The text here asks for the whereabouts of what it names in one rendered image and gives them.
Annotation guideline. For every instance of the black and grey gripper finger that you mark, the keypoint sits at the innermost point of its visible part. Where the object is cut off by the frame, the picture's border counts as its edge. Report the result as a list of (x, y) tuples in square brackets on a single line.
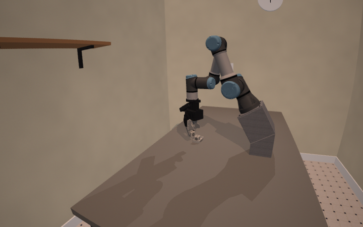
[(188, 124), (195, 125)]

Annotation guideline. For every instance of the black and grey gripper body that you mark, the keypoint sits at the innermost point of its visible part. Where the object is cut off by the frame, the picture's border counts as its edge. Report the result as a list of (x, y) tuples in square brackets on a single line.
[(197, 114)]

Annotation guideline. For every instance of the beige number cube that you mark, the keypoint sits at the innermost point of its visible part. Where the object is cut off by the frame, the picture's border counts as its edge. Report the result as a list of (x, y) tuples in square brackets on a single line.
[(192, 134), (197, 137)]

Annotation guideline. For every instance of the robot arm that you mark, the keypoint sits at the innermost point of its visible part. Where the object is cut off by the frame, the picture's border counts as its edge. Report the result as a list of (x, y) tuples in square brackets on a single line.
[(232, 83)]

